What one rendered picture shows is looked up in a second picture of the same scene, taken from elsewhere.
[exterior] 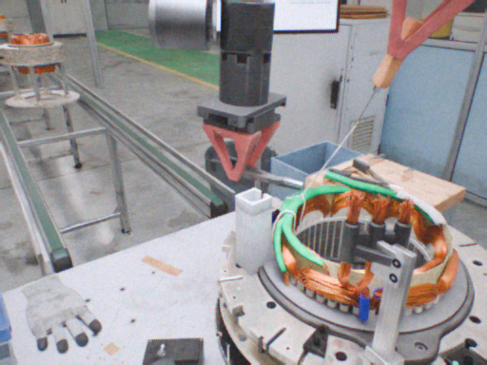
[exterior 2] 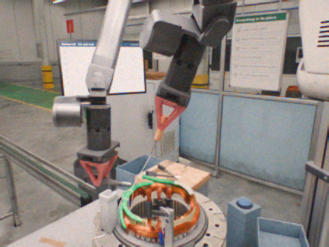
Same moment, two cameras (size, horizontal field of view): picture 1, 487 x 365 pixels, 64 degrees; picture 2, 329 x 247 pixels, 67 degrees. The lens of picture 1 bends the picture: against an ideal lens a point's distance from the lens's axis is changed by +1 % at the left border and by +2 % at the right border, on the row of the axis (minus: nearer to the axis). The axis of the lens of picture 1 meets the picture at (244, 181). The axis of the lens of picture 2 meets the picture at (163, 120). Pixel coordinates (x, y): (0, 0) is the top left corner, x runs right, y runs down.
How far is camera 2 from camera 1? 0.19 m
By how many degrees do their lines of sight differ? 19
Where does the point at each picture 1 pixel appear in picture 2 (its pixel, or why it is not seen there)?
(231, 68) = (92, 134)
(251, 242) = (108, 216)
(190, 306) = not seen: outside the picture
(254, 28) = (102, 117)
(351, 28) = (155, 84)
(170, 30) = (63, 120)
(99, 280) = not seen: outside the picture
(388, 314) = (168, 237)
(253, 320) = not seen: outside the picture
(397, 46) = (160, 126)
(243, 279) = (106, 236)
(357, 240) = (151, 207)
